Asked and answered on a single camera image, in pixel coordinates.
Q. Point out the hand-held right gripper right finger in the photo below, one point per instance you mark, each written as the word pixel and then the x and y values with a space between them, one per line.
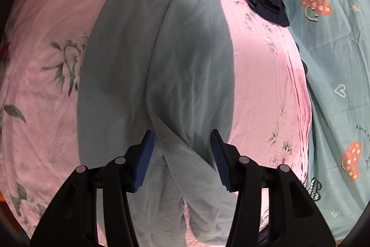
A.
pixel 219 157

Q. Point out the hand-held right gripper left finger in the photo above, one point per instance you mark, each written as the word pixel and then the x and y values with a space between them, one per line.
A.
pixel 144 160

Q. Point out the grey fleece pants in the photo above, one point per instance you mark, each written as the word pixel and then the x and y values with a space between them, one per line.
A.
pixel 188 61

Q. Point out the teal mushroom print sheet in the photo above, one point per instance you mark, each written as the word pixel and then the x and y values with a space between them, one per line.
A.
pixel 332 61

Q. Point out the pink floral bedsheet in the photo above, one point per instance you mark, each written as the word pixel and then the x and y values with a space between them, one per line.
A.
pixel 43 18

